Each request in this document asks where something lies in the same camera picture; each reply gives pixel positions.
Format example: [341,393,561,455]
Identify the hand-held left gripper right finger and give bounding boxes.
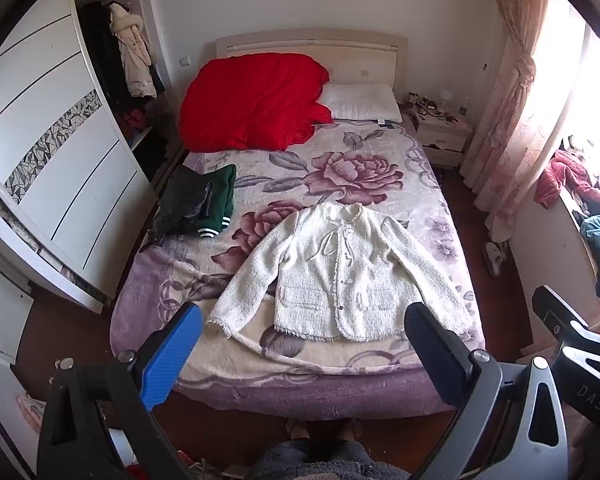
[404,302,568,480]

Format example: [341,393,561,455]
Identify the white tweed jacket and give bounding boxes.
[206,202,475,343]

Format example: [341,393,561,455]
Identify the beige hanging coat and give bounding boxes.
[109,2,158,99]

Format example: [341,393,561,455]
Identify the green and black jacket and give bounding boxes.
[147,164,238,247]

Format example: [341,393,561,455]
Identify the red garment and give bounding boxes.
[121,108,148,137]

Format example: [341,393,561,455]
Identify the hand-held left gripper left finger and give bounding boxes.
[37,302,203,480]

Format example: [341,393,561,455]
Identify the floral plush blanket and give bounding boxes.
[109,121,485,420]

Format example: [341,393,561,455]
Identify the pink floral curtain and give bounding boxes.
[459,0,553,243]

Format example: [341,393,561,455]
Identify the pink garment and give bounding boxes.
[534,149,600,210]

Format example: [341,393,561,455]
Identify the white slipper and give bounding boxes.
[484,241,506,278]

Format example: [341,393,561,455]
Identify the white pillow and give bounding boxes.
[319,82,403,123]

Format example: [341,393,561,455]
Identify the red quilt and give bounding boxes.
[179,52,334,152]

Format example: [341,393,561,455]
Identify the cream bed headboard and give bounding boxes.
[215,28,409,106]

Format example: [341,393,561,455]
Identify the white nightstand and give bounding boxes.
[407,91,473,170]

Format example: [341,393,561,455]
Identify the dark hanging clothes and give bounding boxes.
[77,1,131,111]

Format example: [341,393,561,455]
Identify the white sliding-door wardrobe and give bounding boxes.
[0,0,173,315]

